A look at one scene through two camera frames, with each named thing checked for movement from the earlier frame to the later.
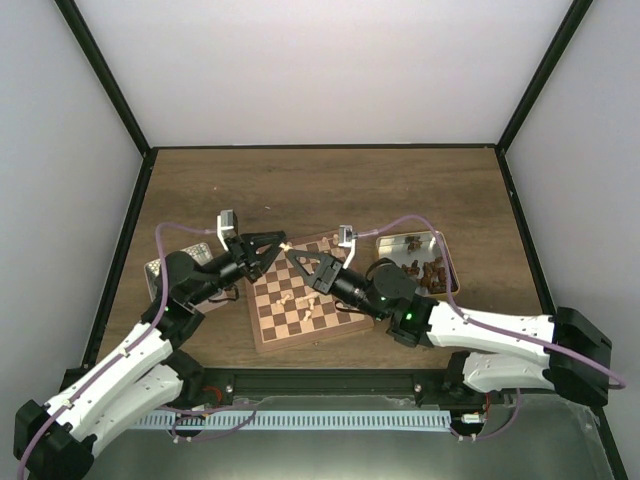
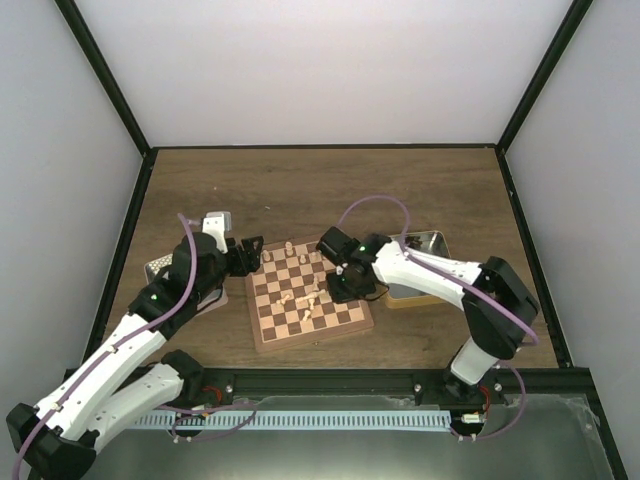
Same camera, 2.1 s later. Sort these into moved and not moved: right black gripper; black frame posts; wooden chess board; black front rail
Moved: right black gripper
Not moved: black frame posts; black front rail; wooden chess board
